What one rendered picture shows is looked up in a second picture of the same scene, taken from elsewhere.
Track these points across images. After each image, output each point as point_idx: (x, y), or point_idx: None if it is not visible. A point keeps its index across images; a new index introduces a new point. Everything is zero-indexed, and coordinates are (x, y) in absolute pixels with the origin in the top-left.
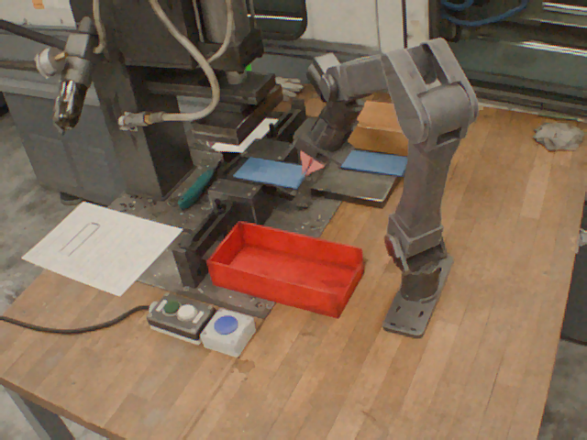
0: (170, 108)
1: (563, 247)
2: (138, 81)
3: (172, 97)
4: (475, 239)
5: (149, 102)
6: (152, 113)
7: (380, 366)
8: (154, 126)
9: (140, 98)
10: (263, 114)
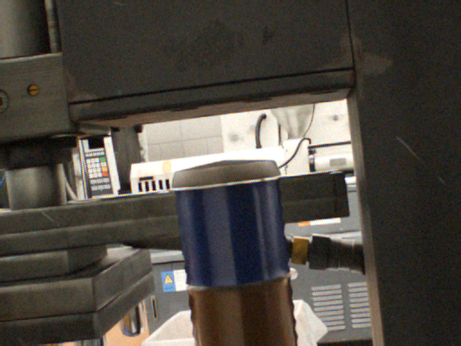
0: (380, 340)
1: None
2: (355, 166)
3: (379, 316)
4: None
5: (366, 253)
6: (370, 292)
7: None
8: (374, 332)
9: (360, 219)
10: None
